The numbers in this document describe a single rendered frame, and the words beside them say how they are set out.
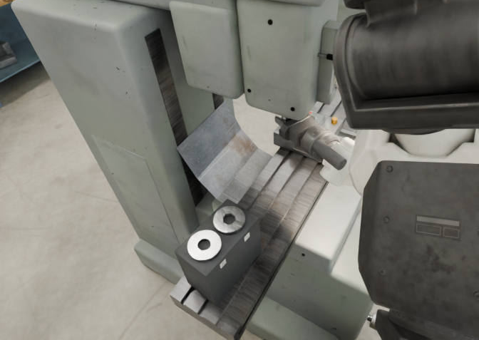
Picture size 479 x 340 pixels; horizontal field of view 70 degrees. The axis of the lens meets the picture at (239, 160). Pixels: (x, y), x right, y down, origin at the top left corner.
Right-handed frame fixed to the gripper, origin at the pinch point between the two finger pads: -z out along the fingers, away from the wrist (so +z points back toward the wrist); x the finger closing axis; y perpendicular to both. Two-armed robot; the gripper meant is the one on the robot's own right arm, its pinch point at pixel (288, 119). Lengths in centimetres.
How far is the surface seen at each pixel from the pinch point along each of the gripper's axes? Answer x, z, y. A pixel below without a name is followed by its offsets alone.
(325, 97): -3.1, 11.6, -12.9
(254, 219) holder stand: 25.6, 17.2, 12.0
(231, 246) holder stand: 35.3, 20.4, 12.1
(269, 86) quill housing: 9.4, 3.7, -17.8
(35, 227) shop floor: 115, -137, 121
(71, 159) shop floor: 77, -192, 120
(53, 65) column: 54, -61, -14
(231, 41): 14.5, -4.3, -28.9
